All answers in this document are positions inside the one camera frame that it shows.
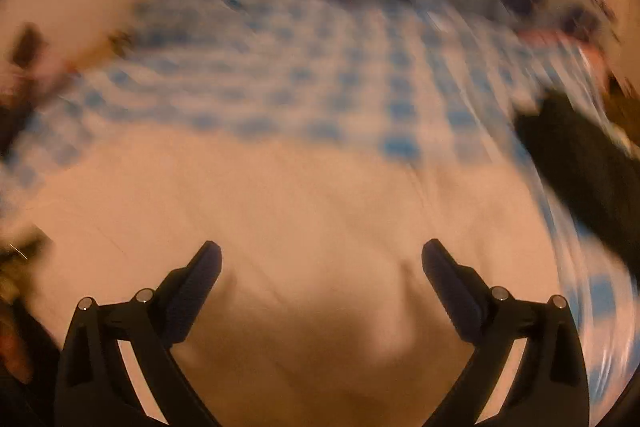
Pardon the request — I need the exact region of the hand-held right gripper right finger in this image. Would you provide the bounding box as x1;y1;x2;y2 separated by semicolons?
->
421;238;591;427

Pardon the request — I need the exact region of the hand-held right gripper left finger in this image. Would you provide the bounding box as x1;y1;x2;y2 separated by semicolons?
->
55;239;223;427

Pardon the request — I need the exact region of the cream white jacket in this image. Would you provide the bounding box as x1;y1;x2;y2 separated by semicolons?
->
0;127;581;427

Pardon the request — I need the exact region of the dark cloth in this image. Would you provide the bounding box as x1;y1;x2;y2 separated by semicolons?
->
515;89;640;269

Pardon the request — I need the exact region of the blue white checkered bed sheet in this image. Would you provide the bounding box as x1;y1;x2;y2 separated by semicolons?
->
0;0;636;408

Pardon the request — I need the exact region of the dark brown and pink object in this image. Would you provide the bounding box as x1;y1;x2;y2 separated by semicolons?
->
9;24;48;72

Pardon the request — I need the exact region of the wooden bed frame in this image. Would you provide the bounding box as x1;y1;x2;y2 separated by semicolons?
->
65;32;136;74

